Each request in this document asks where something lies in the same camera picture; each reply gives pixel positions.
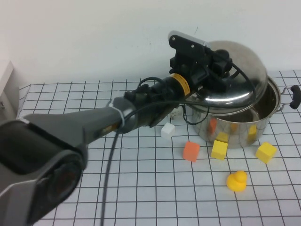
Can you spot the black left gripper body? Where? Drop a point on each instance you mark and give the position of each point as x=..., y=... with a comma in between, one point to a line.
x=195, y=70

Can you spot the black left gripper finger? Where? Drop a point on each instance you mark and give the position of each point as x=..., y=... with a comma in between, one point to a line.
x=219, y=84
x=222, y=62

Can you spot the stainless steel pot lid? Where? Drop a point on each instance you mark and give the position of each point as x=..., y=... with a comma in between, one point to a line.
x=247, y=77

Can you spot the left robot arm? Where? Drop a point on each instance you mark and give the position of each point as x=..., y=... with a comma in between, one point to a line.
x=58, y=131

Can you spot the white power adapter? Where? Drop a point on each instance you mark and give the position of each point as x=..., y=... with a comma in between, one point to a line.
x=176, y=114

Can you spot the yellow cube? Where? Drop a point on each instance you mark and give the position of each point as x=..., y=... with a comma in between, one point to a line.
x=265, y=152
x=218, y=150

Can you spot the white cube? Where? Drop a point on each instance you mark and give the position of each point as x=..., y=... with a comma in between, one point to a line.
x=168, y=131

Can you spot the orange cube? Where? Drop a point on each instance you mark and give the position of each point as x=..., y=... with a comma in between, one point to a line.
x=191, y=151

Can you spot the yellow rubber duck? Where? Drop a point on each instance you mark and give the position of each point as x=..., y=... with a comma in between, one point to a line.
x=235, y=183

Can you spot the white grid tablecloth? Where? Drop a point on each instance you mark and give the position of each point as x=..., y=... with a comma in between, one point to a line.
x=164, y=193

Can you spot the white cabinet side panel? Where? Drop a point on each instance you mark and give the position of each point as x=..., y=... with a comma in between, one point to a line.
x=5, y=80

